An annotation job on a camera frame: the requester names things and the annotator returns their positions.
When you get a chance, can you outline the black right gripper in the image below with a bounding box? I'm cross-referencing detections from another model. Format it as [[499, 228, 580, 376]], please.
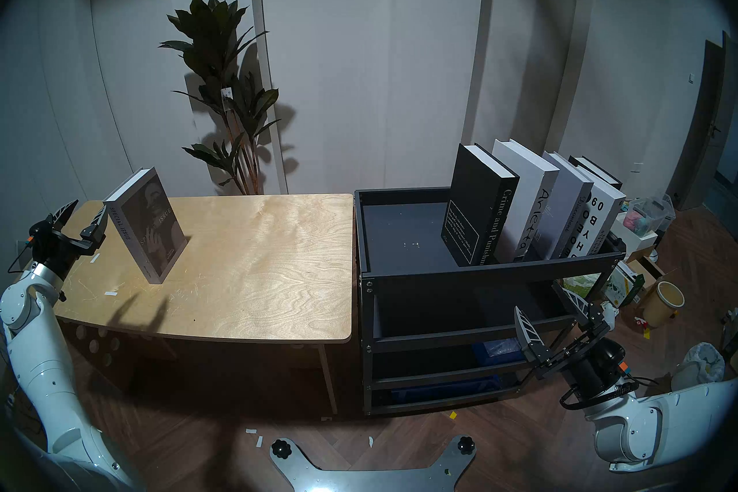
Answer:
[[514, 290, 627, 400]]

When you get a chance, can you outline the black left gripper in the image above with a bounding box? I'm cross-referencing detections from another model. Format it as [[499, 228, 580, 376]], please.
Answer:
[[27, 200, 109, 279]]

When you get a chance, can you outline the white Design Hotels yearbook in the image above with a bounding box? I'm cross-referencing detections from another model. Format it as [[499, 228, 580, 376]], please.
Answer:
[[568, 168, 626, 259]]

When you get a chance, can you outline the grey Discontent book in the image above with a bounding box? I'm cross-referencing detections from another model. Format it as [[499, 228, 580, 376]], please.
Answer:
[[533, 152, 594, 261]]

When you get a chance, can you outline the Arietta Mobilier book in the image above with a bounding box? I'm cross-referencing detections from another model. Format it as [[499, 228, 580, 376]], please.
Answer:
[[493, 139, 560, 264]]

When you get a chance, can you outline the Crime and Punishment book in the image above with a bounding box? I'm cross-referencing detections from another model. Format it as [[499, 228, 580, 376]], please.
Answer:
[[441, 144, 519, 267]]

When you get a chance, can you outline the black Century book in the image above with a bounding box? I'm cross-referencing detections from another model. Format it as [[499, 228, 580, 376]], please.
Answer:
[[568, 155, 623, 189]]

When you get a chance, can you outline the light wooden display table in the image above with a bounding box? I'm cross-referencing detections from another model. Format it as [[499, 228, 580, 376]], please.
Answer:
[[6, 194, 353, 415]]

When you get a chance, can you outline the black metal shelf cart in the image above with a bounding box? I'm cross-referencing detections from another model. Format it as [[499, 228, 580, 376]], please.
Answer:
[[352, 184, 626, 415]]

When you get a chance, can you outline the pale green plastic bag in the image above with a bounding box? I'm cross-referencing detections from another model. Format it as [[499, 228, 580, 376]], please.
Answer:
[[562, 271, 600, 299]]

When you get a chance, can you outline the grey Special Issue book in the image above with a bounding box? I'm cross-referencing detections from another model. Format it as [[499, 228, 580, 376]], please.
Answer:
[[103, 167, 190, 284]]

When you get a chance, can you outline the blue bin with clear bag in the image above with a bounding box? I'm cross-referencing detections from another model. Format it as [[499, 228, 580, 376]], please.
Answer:
[[468, 336, 528, 363]]

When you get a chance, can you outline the green and white carton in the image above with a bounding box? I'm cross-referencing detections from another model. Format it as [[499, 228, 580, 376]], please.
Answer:
[[604, 259, 645, 308]]

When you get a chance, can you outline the beige round bucket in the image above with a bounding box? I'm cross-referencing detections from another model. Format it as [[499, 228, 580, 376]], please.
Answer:
[[642, 281, 686, 329]]

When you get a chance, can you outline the brown cardboard box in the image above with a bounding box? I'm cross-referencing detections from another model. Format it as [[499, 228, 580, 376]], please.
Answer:
[[626, 249, 669, 290]]

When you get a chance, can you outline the white square box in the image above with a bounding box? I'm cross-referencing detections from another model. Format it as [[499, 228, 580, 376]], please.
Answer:
[[611, 212, 658, 258]]

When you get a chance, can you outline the flat blue plastic crate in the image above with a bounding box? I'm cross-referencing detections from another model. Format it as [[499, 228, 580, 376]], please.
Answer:
[[387, 373, 498, 402]]

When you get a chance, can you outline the clear plastic storage box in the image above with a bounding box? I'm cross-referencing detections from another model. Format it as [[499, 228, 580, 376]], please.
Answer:
[[623, 196, 676, 237]]

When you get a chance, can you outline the white bin with plastic bag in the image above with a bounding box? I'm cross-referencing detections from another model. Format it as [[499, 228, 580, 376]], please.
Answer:
[[672, 342, 726, 389]]

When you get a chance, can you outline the tall green leafy plant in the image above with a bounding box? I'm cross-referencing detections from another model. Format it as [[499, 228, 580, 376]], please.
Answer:
[[159, 0, 281, 195]]

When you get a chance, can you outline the dark brown door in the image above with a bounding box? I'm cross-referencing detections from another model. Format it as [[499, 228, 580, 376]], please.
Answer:
[[668, 33, 738, 212]]

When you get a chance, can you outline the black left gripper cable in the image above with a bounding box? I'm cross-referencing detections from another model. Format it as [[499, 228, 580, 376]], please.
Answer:
[[7, 244, 34, 274]]

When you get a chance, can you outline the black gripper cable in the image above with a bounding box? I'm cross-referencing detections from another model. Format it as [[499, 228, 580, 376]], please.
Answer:
[[559, 377, 659, 412], [7, 244, 34, 274]]

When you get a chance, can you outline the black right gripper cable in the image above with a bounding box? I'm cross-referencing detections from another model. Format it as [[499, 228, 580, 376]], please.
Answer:
[[559, 377, 659, 412]]

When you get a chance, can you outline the grey metal robot base plate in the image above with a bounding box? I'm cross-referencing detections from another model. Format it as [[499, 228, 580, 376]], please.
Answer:
[[271, 436, 478, 492]]

